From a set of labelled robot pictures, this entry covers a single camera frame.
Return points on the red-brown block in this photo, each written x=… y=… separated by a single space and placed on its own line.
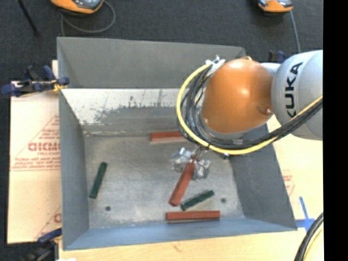
x=193 y=216
x=180 y=186
x=166 y=137

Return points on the grey metal bin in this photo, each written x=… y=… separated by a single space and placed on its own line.
x=130 y=173

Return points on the dark green flat block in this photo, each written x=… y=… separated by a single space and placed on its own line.
x=197 y=199
x=98 y=179

